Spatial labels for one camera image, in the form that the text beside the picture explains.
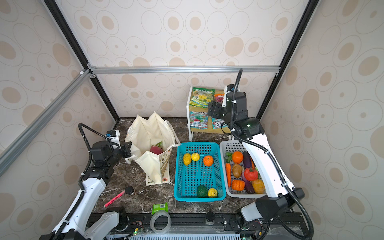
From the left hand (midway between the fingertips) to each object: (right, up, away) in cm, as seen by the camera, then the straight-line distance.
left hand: (133, 140), depth 78 cm
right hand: (+41, +17, -9) cm, 46 cm away
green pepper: (+54, -11, +19) cm, 59 cm away
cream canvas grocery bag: (0, +2, +10) cm, 10 cm away
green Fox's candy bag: (+46, +9, +15) cm, 49 cm away
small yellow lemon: (+32, -11, +15) cm, 37 cm away
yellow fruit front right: (+41, -28, 0) cm, 50 cm away
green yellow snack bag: (+35, +23, +2) cm, 42 cm away
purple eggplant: (+64, -14, +14) cm, 67 cm away
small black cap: (-1, -25, -3) cm, 25 cm away
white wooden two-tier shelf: (+31, +5, +15) cm, 34 cm away
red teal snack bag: (+35, +12, +16) cm, 40 cm away
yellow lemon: (+27, -13, +14) cm, 33 cm away
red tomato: (+62, -19, +3) cm, 65 cm away
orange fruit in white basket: (+58, -11, +14) cm, 61 cm away
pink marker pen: (-12, -32, +2) cm, 34 cm away
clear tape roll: (+13, -37, -4) cm, 39 cm away
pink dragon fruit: (+8, -7, +17) cm, 20 cm away
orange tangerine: (+40, -13, +12) cm, 44 cm away
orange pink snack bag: (+45, +23, +4) cm, 51 cm away
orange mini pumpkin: (+55, -24, +2) cm, 60 cm away
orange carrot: (+52, -20, +10) cm, 57 cm away
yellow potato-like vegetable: (+67, -25, +3) cm, 71 cm away
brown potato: (+57, -18, +8) cm, 60 cm away
